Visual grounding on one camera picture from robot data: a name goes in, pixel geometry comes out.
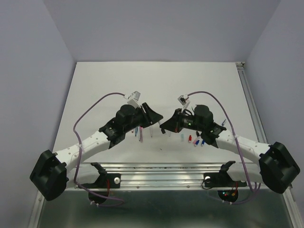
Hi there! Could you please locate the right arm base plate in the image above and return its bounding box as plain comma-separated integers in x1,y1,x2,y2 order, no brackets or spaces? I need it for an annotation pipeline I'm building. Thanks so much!
201,161,247,190

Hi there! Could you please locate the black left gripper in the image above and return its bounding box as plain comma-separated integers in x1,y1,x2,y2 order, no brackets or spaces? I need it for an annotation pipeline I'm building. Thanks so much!
123,102,162,133

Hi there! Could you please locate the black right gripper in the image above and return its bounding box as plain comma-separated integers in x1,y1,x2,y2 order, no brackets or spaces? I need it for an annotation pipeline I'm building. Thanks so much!
159,108,204,133

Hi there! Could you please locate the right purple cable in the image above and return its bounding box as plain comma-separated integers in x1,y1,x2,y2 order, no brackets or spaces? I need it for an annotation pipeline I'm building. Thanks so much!
187,91,262,205

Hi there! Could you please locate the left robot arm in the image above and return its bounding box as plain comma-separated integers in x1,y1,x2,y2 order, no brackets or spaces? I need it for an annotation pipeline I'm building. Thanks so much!
29,103,163,201

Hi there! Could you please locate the pink highlighter pen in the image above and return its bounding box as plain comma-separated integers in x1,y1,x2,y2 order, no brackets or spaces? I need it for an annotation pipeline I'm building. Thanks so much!
139,127,143,143

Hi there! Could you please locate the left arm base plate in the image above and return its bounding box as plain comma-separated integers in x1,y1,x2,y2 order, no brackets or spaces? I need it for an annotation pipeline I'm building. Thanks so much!
76,162,122,189

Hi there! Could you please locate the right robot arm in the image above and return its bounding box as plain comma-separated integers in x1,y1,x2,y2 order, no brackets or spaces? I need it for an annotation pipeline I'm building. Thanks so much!
160,105,300,194

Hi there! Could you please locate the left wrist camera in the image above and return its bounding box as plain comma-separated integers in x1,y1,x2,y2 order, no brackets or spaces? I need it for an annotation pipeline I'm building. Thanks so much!
123,91,141,108

